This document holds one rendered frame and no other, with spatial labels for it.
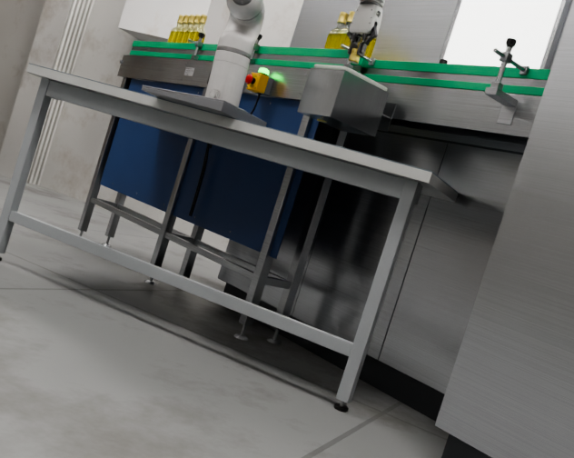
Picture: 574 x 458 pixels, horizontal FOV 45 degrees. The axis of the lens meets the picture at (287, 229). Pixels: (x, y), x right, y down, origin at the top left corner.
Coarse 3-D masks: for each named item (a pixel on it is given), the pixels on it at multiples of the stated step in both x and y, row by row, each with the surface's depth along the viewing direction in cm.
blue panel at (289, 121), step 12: (132, 84) 375; (144, 84) 364; (156, 84) 355; (168, 84) 346; (252, 96) 290; (264, 96) 284; (252, 108) 289; (264, 108) 283; (276, 108) 277; (288, 108) 271; (264, 120) 281; (276, 120) 275; (288, 120) 270; (300, 120) 265; (312, 120) 259; (288, 132) 268; (312, 132) 258
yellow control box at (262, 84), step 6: (258, 78) 275; (264, 78) 276; (270, 78) 277; (252, 84) 277; (258, 84) 274; (264, 84) 276; (270, 84) 278; (252, 90) 278; (258, 90) 275; (264, 90) 277; (270, 90) 279
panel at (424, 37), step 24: (408, 0) 272; (432, 0) 262; (456, 0) 254; (384, 24) 278; (408, 24) 269; (432, 24) 260; (384, 48) 276; (408, 48) 266; (432, 48) 257; (552, 48) 222
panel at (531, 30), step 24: (480, 0) 246; (504, 0) 238; (528, 0) 231; (552, 0) 224; (456, 24) 252; (480, 24) 244; (504, 24) 236; (528, 24) 229; (552, 24) 222; (456, 48) 249; (480, 48) 241; (504, 48) 234; (528, 48) 227
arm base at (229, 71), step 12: (216, 60) 235; (228, 60) 233; (240, 60) 234; (216, 72) 234; (228, 72) 233; (240, 72) 234; (216, 84) 233; (228, 84) 233; (240, 84) 235; (216, 96) 233; (228, 96) 233; (240, 96) 237
